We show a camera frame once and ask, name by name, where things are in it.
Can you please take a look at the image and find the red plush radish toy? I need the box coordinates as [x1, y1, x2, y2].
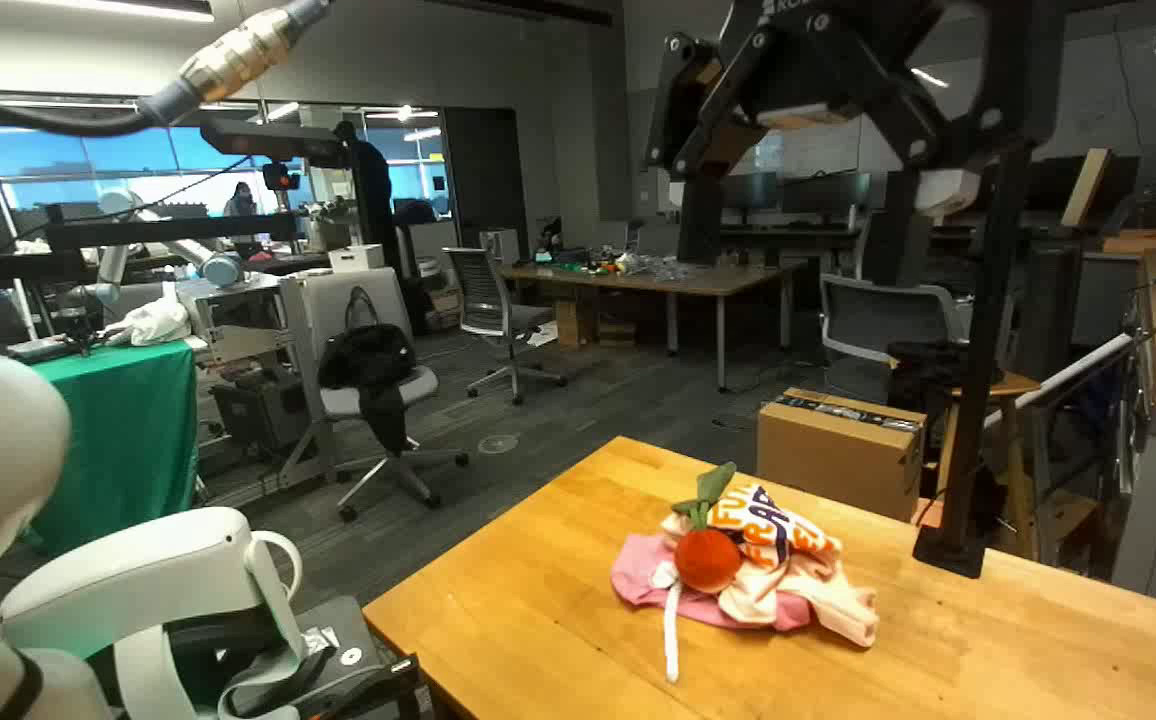
[673, 465, 744, 595]

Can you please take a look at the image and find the light pink printed shirt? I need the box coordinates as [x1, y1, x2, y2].
[661, 482, 879, 649]

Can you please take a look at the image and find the white braided rope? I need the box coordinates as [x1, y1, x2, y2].
[654, 556, 795, 689]

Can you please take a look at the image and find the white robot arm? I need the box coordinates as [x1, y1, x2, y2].
[0, 357, 421, 720]

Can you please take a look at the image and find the grey mesh office chair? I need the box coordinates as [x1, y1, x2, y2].
[450, 249, 569, 406]

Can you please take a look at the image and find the long wooden background table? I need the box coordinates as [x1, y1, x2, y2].
[510, 265, 791, 394]

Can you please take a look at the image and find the office chair with black jacket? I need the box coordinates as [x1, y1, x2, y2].
[316, 323, 441, 522]

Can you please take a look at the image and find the pink cloth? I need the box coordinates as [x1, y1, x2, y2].
[611, 536, 814, 634]

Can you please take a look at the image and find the cardboard box on floor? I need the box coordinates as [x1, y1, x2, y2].
[757, 390, 924, 522]

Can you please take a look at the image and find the green draped table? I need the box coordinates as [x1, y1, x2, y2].
[26, 345, 197, 556]

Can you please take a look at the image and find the black camera stand pole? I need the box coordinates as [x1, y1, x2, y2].
[912, 0, 1065, 580]

